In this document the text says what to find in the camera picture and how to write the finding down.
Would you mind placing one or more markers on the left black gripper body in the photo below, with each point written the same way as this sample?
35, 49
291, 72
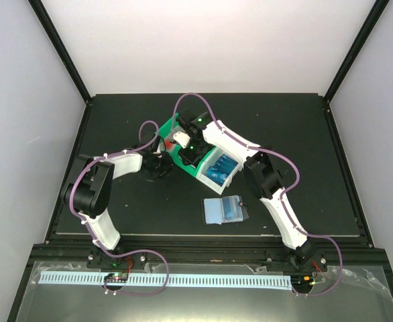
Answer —
160, 167

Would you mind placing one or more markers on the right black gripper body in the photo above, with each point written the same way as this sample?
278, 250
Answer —
196, 151

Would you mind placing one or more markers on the white plastic card bin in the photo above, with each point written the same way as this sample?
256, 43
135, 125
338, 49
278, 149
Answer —
208, 161

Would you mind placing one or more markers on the green double compartment bin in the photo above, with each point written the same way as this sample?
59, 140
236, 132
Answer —
166, 133

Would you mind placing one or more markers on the clear sleeve card holder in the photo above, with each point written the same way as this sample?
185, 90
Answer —
218, 211

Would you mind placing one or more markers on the blue credit card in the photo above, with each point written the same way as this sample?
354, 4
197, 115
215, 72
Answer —
231, 209

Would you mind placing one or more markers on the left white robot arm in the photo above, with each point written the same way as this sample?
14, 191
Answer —
89, 184

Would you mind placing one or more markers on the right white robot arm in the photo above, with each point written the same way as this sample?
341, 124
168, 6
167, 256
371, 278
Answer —
265, 183

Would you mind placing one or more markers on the red and white cards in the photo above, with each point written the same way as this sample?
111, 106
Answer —
169, 146

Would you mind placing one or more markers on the blue cards in bin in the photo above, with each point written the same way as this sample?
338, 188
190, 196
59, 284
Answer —
221, 169

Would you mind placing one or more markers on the left circuit board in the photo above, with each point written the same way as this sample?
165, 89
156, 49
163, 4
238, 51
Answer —
116, 277

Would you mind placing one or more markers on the circuit board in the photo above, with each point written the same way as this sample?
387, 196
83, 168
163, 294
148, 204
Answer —
116, 277
307, 280

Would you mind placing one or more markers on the right circuit board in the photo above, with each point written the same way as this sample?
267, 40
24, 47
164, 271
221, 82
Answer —
307, 280

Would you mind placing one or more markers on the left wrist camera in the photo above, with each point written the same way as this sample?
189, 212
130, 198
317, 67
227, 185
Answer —
157, 146

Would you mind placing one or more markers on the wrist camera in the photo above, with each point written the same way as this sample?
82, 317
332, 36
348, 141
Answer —
182, 133
157, 146

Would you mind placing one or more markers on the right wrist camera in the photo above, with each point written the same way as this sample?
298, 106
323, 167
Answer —
182, 133

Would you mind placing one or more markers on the white slotted cable duct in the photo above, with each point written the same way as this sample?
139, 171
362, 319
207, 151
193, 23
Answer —
171, 280

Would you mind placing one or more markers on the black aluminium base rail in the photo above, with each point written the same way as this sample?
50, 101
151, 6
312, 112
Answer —
200, 250

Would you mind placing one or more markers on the left black frame post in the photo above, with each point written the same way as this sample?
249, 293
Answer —
55, 39

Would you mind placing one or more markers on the black frame post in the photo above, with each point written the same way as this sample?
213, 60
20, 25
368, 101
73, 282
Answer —
55, 39
358, 43

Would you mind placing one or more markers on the right black frame post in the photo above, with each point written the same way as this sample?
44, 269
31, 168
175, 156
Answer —
358, 43

